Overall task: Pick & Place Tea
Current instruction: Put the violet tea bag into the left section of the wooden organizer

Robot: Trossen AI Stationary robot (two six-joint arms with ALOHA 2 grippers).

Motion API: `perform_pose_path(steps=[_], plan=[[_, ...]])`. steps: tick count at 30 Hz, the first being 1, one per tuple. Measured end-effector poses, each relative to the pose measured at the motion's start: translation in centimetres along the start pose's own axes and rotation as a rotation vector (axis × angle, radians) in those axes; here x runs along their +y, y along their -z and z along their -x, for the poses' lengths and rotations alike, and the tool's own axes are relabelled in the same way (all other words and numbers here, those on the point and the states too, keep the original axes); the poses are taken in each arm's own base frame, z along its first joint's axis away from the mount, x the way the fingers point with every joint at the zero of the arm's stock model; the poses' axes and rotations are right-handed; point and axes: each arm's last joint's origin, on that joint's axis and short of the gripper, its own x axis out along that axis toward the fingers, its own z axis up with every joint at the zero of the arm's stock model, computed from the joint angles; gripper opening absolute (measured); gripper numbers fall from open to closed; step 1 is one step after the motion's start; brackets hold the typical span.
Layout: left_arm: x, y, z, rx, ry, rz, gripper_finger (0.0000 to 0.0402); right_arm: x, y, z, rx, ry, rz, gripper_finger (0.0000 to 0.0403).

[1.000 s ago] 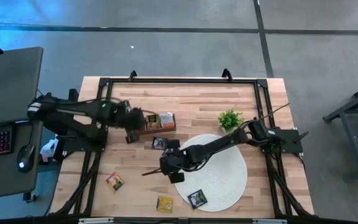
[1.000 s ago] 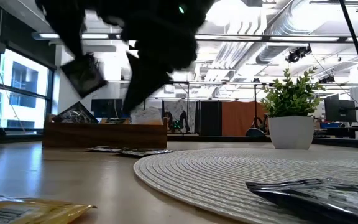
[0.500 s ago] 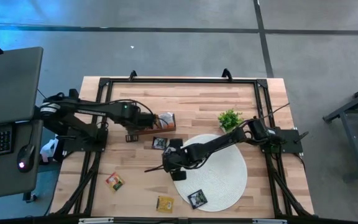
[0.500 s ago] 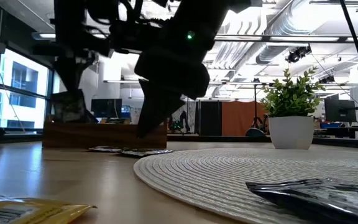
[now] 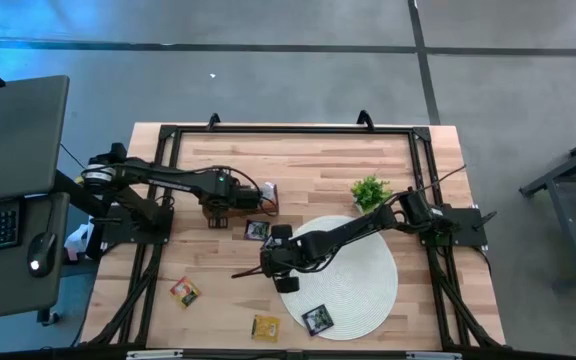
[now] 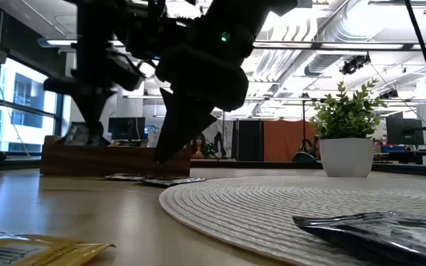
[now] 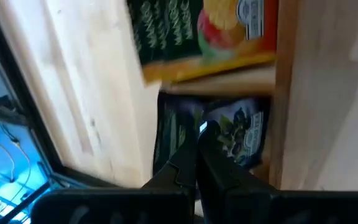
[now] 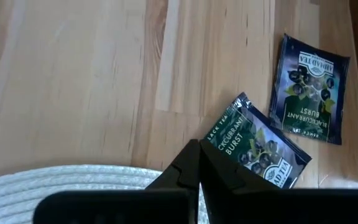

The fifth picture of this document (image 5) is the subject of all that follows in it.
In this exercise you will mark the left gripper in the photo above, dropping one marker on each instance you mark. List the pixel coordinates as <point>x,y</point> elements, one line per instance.
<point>245,197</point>

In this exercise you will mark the wooden tea organizer box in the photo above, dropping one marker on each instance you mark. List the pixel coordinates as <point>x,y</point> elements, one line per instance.
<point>248,214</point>

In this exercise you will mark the yellow tea bag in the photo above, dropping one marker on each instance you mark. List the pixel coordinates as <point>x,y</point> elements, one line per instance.
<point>266,328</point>

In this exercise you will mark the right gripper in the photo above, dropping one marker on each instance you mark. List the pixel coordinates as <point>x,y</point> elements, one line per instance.
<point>283,257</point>

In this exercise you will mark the white round woven placemat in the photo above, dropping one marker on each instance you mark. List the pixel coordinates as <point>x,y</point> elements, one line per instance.
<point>358,290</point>

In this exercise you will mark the black aluminium table frame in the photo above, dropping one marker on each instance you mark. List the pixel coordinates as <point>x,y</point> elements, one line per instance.
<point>293,130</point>

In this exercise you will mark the grey desk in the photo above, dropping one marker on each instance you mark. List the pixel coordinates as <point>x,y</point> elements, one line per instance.
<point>13,140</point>

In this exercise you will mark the black computer mouse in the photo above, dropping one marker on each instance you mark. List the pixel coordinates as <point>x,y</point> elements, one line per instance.
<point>42,255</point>

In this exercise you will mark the white printed tea pouch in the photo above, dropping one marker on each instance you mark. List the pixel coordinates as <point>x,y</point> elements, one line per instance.
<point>270,192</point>

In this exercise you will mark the silver aluminium bracket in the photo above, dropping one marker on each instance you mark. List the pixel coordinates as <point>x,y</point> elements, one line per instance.
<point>153,355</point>
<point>433,356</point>

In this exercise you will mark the dark metal table frame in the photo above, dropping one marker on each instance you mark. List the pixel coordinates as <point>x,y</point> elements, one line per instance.
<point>570,230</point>

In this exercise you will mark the dark green tea bag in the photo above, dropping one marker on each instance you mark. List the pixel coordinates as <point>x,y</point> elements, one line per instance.
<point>317,320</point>
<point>257,230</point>

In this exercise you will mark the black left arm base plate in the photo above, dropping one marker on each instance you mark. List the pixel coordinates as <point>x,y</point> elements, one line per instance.
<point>133,232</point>

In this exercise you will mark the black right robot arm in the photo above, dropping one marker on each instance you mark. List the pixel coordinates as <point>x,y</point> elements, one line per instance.
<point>358,227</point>

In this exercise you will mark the black desk caster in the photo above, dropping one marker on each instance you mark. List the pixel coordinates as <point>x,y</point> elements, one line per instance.
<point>50,317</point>

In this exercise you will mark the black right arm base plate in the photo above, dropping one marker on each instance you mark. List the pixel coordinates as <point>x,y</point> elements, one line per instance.
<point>468,225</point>

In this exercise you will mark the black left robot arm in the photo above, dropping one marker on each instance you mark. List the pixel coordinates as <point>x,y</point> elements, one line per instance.
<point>168,177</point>

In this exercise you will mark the green plant in white pot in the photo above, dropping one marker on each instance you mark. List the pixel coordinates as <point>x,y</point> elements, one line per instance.
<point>369,192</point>

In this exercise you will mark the orange fruit tea bag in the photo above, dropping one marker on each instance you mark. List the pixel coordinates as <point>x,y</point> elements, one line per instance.
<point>184,292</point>

